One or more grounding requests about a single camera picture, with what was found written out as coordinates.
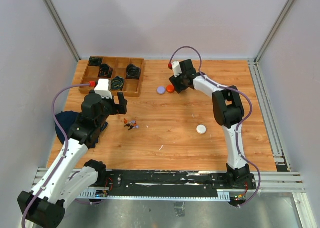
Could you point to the white earbud charging case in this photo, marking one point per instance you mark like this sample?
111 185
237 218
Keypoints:
201 129

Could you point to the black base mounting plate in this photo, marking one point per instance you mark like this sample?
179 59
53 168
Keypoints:
162 183

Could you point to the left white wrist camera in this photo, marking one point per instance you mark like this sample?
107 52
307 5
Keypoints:
103 88

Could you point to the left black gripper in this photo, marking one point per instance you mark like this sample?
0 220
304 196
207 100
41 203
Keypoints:
120 108

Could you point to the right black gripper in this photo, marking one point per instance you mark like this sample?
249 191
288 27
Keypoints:
174 81

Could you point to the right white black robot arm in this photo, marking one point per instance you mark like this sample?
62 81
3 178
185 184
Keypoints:
228 112

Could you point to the dark blue cloth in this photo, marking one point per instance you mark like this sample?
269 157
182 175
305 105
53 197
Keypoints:
61 123

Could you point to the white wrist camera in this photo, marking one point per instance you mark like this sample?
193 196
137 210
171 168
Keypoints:
176 67
103 88

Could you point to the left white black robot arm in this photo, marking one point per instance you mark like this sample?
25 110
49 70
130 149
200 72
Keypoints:
47 202

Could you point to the purple earbud charging case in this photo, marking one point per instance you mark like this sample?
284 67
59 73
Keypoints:
161 90

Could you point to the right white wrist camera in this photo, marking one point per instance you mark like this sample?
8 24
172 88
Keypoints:
176 67

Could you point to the orange earbud charging case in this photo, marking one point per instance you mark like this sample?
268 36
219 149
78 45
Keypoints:
170 89

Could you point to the wooden compartment tray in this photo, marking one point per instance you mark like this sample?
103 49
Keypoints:
125 73

